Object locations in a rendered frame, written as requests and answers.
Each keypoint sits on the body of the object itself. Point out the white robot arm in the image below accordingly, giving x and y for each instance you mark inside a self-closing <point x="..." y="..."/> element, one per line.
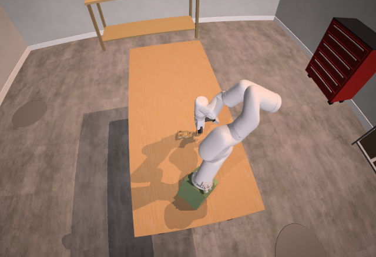
<point x="220" y="141"/>

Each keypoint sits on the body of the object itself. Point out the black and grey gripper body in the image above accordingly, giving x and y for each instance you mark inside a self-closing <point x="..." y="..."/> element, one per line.
<point x="199" y="123"/>

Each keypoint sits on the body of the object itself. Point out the wooden tray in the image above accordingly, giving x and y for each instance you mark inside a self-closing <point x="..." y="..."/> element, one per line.
<point x="185" y="134"/>

